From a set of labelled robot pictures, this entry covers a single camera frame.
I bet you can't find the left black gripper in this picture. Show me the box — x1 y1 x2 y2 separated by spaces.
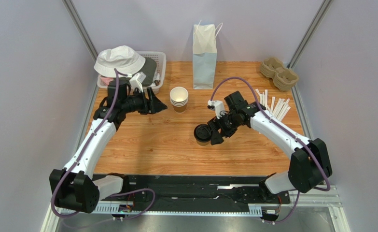
121 87 168 115

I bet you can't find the black coffee cup lid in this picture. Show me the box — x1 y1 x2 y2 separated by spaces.
194 124 211 143

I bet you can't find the white paper coffee cup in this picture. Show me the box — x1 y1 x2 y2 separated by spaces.
196 140 210 146

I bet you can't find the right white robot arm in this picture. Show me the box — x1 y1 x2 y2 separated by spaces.
194 91 332 197

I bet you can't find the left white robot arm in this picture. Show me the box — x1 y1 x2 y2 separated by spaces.
49 78 168 218

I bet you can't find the stack of paper cups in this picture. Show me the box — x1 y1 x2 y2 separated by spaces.
169 87 189 113

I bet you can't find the olive green cloth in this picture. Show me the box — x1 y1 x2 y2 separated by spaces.
138 58 157 87

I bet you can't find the white plastic basket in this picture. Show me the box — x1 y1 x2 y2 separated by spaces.
97 51 167 95

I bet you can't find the pink cloth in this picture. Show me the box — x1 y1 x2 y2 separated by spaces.
100 76 114 87

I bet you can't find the white bucket hat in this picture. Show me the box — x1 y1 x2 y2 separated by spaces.
94 45 146 77

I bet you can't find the bundle of wrapped straws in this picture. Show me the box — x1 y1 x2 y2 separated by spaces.
255 89 291 122

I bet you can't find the white paper bag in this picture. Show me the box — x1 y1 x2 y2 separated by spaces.
192 23 223 89

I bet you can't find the cardboard cup carrier stack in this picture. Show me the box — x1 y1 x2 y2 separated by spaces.
260 57 299 91

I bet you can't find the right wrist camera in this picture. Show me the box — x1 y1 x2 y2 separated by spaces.
208 100 226 119

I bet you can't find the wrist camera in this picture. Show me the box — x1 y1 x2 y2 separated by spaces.
129 72 146 92
208 100 226 119

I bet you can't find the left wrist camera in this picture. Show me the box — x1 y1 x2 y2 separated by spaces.
129 72 146 92

